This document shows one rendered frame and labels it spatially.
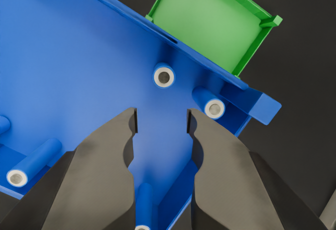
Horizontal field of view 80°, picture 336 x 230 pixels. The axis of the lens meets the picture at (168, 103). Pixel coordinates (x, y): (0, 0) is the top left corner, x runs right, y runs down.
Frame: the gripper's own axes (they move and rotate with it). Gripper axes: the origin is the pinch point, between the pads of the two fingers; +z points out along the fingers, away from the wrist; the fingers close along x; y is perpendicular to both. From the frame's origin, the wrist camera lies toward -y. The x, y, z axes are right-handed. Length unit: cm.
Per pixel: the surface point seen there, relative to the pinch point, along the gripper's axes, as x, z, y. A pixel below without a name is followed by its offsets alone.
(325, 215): 63, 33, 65
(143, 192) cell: -1.9, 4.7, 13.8
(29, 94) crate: -14.2, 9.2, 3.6
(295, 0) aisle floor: 39, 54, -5
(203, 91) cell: 3.9, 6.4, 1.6
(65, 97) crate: -10.4, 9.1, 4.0
